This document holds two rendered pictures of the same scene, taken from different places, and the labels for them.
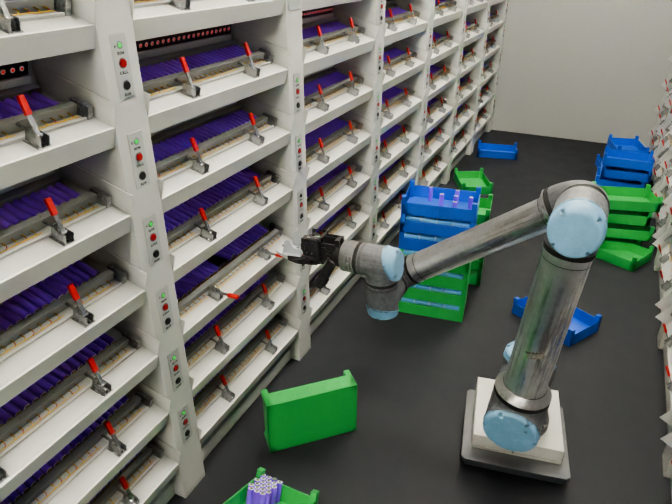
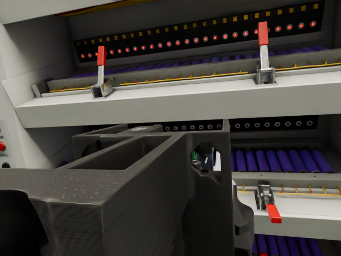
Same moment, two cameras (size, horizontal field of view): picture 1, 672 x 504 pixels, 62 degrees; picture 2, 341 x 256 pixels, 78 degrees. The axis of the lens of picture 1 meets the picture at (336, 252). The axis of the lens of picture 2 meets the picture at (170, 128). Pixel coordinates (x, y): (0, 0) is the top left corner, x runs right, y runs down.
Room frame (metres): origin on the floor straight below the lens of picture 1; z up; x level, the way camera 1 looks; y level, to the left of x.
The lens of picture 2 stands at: (1.41, -0.05, 0.74)
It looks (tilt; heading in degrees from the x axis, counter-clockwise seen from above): 10 degrees down; 79
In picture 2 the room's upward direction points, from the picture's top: 5 degrees counter-clockwise
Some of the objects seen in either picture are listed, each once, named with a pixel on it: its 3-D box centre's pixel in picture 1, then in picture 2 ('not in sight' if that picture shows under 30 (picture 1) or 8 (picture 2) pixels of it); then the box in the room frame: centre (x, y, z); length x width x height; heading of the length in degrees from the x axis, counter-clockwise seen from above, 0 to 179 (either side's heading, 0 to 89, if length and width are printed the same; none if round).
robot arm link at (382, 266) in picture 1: (379, 262); not in sight; (1.34, -0.12, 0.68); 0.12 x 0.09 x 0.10; 64
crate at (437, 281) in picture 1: (435, 266); not in sight; (2.14, -0.44, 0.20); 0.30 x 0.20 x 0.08; 73
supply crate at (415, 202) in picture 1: (441, 200); not in sight; (2.14, -0.44, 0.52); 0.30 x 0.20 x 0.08; 73
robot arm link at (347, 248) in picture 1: (350, 256); not in sight; (1.37, -0.04, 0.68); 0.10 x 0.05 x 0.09; 154
